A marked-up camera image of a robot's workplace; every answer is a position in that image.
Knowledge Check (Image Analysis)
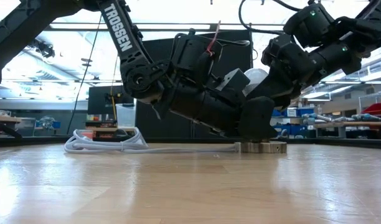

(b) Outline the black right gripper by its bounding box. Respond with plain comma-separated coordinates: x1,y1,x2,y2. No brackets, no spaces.
245,44,318,110

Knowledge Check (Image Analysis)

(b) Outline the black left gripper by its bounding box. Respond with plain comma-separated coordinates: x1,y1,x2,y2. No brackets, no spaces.
153,67,279,143

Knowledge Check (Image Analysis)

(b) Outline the white lightbulb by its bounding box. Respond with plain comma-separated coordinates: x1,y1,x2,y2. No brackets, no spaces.
242,68,269,97

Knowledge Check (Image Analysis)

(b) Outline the round lamp socket base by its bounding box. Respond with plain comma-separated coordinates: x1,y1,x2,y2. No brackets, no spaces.
233,136,288,154

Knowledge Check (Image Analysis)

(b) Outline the blue storage bin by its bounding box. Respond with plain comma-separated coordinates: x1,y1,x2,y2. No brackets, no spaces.
271,107,315,118
273,124,310,136

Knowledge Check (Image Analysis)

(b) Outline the black backdrop panel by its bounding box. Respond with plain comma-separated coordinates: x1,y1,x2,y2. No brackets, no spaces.
195,29,253,139
134,37,194,138

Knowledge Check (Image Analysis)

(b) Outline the wooden workbench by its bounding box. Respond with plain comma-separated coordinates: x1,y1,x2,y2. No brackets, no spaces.
313,121,381,139

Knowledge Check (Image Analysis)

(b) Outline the red storage bin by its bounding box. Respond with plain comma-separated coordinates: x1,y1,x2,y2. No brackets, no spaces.
360,101,381,116

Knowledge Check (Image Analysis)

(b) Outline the clear plastic bin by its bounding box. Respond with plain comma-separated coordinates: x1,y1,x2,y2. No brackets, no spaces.
115,104,137,128

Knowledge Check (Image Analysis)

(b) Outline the black monitor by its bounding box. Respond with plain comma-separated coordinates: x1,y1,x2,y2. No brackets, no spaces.
87,85,135,115

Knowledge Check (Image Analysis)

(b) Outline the low wooden shelf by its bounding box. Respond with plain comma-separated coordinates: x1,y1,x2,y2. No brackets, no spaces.
85,113,136,138

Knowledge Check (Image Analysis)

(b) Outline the blue plastic crate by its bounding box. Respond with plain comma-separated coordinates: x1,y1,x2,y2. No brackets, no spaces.
34,116,61,130

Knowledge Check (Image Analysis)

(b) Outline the wooden side table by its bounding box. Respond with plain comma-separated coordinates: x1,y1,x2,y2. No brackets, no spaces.
0,114,22,139

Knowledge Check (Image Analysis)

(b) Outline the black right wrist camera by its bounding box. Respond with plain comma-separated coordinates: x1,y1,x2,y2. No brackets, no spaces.
260,32,296,68

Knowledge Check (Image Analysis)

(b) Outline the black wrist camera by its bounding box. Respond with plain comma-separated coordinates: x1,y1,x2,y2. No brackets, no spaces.
171,29,225,85
260,32,296,68

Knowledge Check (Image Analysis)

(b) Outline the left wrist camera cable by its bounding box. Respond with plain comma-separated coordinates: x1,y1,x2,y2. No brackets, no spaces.
190,27,252,47

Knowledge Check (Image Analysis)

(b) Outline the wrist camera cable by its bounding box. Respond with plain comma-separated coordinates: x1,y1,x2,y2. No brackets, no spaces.
190,27,252,47
238,0,301,35

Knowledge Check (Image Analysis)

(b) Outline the red cable tie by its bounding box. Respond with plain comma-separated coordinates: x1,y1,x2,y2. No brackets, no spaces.
205,21,222,57

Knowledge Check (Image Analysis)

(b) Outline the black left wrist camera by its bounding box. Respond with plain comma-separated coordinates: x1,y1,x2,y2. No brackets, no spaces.
171,29,225,85

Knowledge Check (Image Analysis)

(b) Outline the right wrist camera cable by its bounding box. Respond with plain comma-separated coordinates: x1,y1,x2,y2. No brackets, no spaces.
238,0,301,35

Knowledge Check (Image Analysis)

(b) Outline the black aluminium frame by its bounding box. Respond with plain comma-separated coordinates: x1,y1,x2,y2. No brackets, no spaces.
0,135,381,149

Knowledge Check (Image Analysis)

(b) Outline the white lamp power cord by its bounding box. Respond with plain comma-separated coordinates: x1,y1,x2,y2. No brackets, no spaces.
63,127,238,154

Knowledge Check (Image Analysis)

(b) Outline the thin black hanging cable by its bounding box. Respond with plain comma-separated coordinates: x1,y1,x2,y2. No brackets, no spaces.
67,14,103,135

